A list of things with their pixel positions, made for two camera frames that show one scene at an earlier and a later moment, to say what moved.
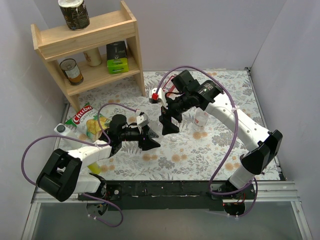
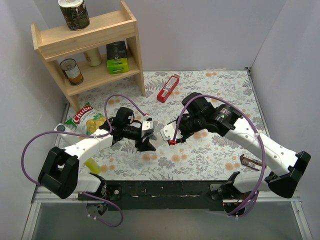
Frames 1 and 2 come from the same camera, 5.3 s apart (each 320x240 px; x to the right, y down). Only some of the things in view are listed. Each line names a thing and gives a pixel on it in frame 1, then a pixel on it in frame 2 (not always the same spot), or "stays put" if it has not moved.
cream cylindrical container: (93, 57) stays put
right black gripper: (168, 115) -> (182, 128)
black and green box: (117, 57) stays put
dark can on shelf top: (75, 14) stays put
